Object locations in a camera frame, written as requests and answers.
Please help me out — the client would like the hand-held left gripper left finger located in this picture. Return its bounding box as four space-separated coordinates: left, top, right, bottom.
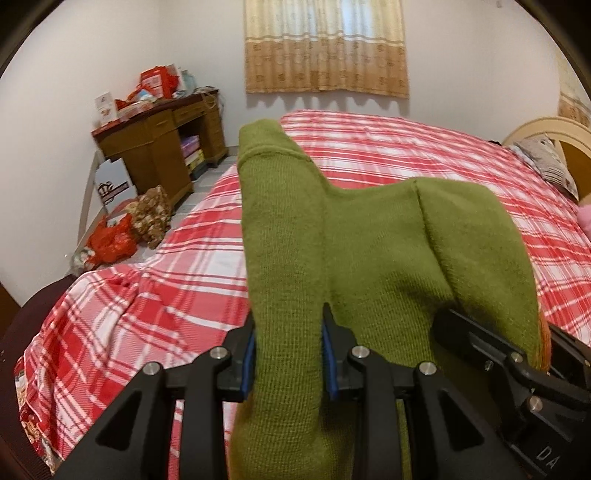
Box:
55 314 257 480

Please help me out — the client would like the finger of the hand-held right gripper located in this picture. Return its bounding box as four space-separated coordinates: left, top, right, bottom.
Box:
547 325 591 386
431 308 591 416

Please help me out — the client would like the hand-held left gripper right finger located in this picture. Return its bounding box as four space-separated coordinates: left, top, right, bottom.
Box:
321 302 513 480

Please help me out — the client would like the green striped knit sweater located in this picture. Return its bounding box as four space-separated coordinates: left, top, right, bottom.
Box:
228 119 552 480

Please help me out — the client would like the red plaid blanket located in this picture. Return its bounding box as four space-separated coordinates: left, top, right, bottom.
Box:
14 109 591 480

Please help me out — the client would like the brown patterned gift bag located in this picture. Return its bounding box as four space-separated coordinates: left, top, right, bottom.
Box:
128 185 174 250

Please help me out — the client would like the red plastic bag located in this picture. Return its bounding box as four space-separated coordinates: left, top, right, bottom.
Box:
87 213 138 265

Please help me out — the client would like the grey patterned pillow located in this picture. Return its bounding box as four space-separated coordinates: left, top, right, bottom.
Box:
508 134 580 200

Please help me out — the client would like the printed plastic packet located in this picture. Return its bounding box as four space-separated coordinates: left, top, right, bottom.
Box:
69 247 95 273

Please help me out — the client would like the cream wooden headboard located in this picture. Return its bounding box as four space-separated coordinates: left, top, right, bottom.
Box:
502 116 591 199

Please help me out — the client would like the cartoon printed bed sheet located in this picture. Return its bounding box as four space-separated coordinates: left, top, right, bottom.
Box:
14 360 63 472

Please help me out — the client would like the white printed paper bag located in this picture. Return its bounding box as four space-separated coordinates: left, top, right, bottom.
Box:
95 158 137 215

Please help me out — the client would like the dark maroon bed base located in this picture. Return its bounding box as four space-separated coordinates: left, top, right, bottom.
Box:
0 277 77 478

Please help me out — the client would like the brown wooden desk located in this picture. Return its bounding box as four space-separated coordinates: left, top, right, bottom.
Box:
91 90 229 199

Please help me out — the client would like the beige patterned curtain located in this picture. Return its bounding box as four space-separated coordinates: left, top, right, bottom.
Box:
244 0 410 99
556 55 585 125

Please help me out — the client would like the red flat box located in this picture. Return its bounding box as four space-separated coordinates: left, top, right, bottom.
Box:
115 90 155 118

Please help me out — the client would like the red gift bag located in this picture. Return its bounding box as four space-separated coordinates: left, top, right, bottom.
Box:
140 66 178 100

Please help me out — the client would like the grey metal frame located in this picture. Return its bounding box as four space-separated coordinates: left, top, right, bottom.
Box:
76 150 105 236

